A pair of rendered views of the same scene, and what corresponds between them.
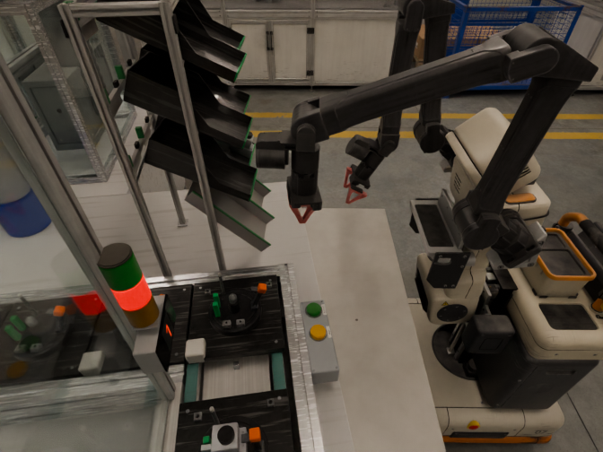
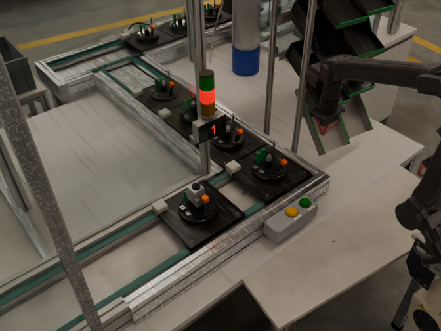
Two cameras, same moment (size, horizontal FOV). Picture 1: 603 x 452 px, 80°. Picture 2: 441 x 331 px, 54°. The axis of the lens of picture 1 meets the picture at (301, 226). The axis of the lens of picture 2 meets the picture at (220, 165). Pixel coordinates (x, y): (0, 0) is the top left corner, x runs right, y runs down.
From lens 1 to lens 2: 0.90 m
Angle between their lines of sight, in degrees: 44
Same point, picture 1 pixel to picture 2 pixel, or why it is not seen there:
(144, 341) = (199, 121)
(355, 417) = (266, 268)
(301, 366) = (264, 216)
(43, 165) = (197, 23)
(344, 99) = (350, 60)
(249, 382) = (239, 203)
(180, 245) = not seen: hidden behind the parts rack
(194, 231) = not seen: hidden behind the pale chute
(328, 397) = (266, 249)
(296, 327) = (285, 201)
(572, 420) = not seen: outside the picture
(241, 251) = (323, 157)
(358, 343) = (315, 249)
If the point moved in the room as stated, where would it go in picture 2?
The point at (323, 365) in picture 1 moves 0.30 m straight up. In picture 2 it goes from (273, 224) to (279, 158)
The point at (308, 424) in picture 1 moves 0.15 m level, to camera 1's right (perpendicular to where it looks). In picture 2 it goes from (235, 234) to (260, 264)
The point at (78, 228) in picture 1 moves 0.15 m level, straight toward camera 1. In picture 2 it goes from (198, 52) to (179, 75)
